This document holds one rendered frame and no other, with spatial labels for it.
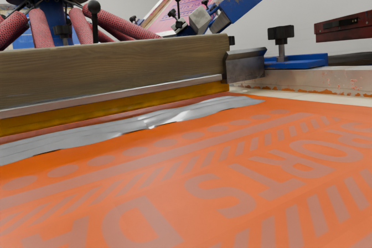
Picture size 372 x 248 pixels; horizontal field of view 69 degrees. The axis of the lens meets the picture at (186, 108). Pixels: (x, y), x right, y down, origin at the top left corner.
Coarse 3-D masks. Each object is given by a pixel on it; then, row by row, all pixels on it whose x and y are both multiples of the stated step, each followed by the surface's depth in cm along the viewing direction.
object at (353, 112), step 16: (208, 96) 48; (256, 96) 43; (128, 112) 42; (144, 112) 40; (224, 112) 34; (240, 112) 34; (256, 112) 33; (320, 112) 29; (336, 112) 29; (352, 112) 28; (368, 112) 27; (160, 128) 30; (176, 128) 30; (192, 128) 29
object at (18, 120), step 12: (204, 84) 45; (216, 84) 46; (228, 84) 48; (132, 96) 40; (144, 96) 41; (156, 96) 41; (168, 96) 42; (72, 108) 36; (84, 108) 37; (96, 108) 37; (0, 120) 32; (12, 120) 33; (24, 120) 34; (36, 120) 34
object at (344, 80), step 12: (276, 72) 46; (288, 72) 44; (300, 72) 42; (312, 72) 40; (324, 72) 38; (336, 72) 37; (348, 72) 35; (360, 72) 34; (240, 84) 55; (252, 84) 52; (264, 84) 49; (276, 84) 47; (288, 84) 44; (300, 84) 42; (312, 84) 40; (324, 84) 39; (336, 84) 37; (348, 84) 36; (360, 84) 34
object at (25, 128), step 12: (180, 96) 43; (192, 96) 44; (108, 108) 38; (120, 108) 39; (132, 108) 40; (48, 120) 35; (60, 120) 35; (72, 120) 36; (84, 120) 37; (0, 132) 32; (12, 132) 33
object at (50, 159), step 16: (48, 128) 37; (64, 128) 36; (0, 144) 31; (96, 144) 27; (112, 144) 26; (128, 144) 26; (32, 160) 25; (48, 160) 24; (64, 160) 24; (0, 176) 22; (16, 176) 21
